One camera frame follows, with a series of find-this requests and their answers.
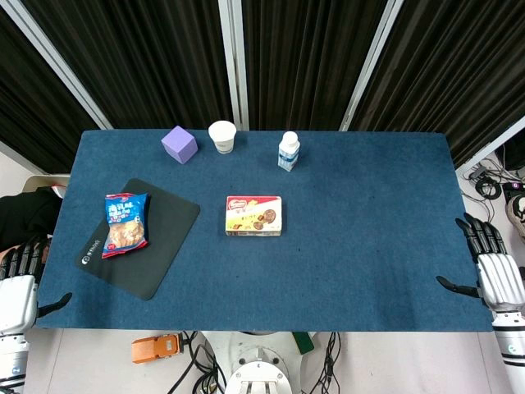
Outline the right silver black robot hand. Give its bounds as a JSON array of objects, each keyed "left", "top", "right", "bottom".
[{"left": 435, "top": 212, "right": 525, "bottom": 316}]

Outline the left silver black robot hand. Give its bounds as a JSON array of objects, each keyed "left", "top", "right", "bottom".
[{"left": 0, "top": 237, "right": 73, "bottom": 334}]

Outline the cookie box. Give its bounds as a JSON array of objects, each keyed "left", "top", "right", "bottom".
[{"left": 225, "top": 195, "right": 284, "bottom": 238}]

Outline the bystander black garment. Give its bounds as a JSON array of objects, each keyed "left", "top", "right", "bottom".
[{"left": 0, "top": 186, "right": 62, "bottom": 252}]

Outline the black device purple sticker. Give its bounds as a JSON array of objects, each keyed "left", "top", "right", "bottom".
[{"left": 502, "top": 181, "right": 525, "bottom": 202}]

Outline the beige chair back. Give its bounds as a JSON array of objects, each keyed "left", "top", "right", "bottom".
[{"left": 22, "top": 174, "right": 71, "bottom": 194}]

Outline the blue snack bag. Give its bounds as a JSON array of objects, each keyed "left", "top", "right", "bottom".
[{"left": 101, "top": 191, "right": 149, "bottom": 260}]

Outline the orange device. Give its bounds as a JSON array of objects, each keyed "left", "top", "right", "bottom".
[{"left": 130, "top": 334, "right": 184, "bottom": 365}]

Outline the blue felt table cloth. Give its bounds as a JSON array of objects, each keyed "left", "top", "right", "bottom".
[{"left": 35, "top": 129, "right": 495, "bottom": 332}]

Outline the black mouse pad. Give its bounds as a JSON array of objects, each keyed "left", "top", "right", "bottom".
[{"left": 75, "top": 177, "right": 201, "bottom": 301}]

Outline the black pleated curtain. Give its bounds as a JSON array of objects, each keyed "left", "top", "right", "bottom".
[
  {"left": 240, "top": 0, "right": 389, "bottom": 132},
  {"left": 0, "top": 7, "right": 100, "bottom": 174},
  {"left": 349, "top": 0, "right": 525, "bottom": 168},
  {"left": 22, "top": 0, "right": 234, "bottom": 131}
]

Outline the green block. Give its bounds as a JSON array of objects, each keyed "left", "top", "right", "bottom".
[{"left": 291, "top": 331, "right": 315, "bottom": 355}]

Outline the purple foam cube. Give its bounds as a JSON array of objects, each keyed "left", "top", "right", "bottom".
[{"left": 160, "top": 125, "right": 199, "bottom": 165}]

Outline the white milk bottle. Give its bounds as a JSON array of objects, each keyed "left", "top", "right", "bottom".
[{"left": 277, "top": 131, "right": 299, "bottom": 172}]

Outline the white robot torso base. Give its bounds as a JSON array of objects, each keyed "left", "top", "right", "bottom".
[{"left": 203, "top": 331, "right": 317, "bottom": 394}]

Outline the white paper cup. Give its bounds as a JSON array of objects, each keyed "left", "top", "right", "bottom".
[{"left": 208, "top": 120, "right": 238, "bottom": 155}]

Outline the coiled black cable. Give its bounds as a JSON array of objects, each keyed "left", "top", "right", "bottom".
[{"left": 474, "top": 179, "right": 503, "bottom": 201}]

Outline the white frame post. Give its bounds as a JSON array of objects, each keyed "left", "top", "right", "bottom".
[
  {"left": 0, "top": 0, "right": 114, "bottom": 131},
  {"left": 217, "top": 0, "right": 250, "bottom": 131},
  {"left": 339, "top": 0, "right": 405, "bottom": 132},
  {"left": 0, "top": 140, "right": 34, "bottom": 176},
  {"left": 454, "top": 117, "right": 525, "bottom": 174}
]

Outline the black floor cable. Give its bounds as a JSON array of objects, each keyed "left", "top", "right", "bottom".
[{"left": 308, "top": 331, "right": 342, "bottom": 394}]

